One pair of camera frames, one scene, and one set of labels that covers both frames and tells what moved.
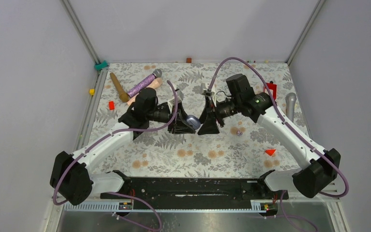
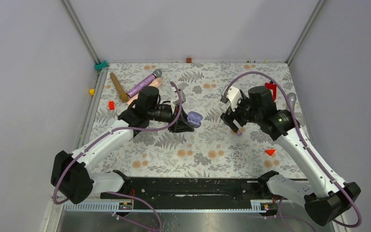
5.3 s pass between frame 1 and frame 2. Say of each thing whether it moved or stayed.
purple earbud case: moved
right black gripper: moved
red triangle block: stayed
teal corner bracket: stayed
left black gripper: stayed
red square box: stayed
